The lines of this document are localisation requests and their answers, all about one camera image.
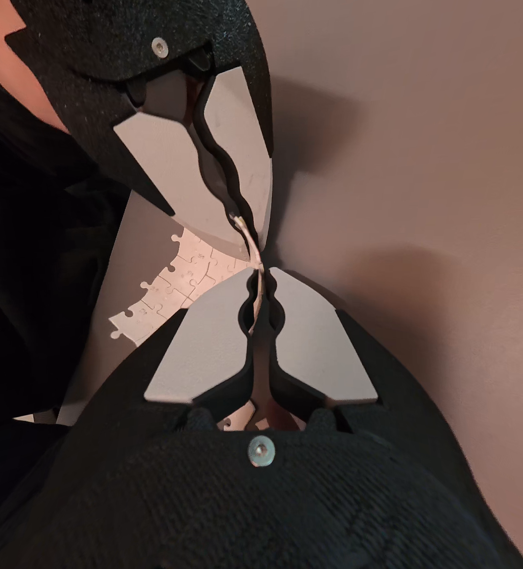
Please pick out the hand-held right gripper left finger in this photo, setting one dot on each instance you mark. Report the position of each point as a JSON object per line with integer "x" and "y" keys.
{"x": 203, "y": 355}

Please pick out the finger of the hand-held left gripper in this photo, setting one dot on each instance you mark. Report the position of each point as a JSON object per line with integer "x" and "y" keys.
{"x": 243, "y": 133}
{"x": 168, "y": 169}

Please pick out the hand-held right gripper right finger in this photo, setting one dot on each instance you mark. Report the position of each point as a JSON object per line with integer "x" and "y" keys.
{"x": 323, "y": 355}

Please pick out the white puzzle piece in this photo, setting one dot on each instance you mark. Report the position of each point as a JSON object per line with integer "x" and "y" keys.
{"x": 239, "y": 420}

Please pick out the partly built white puzzle ball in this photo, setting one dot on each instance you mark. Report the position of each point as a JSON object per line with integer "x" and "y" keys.
{"x": 186, "y": 275}

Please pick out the person's left forearm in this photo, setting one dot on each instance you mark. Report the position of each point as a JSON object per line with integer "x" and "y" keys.
{"x": 39, "y": 84}

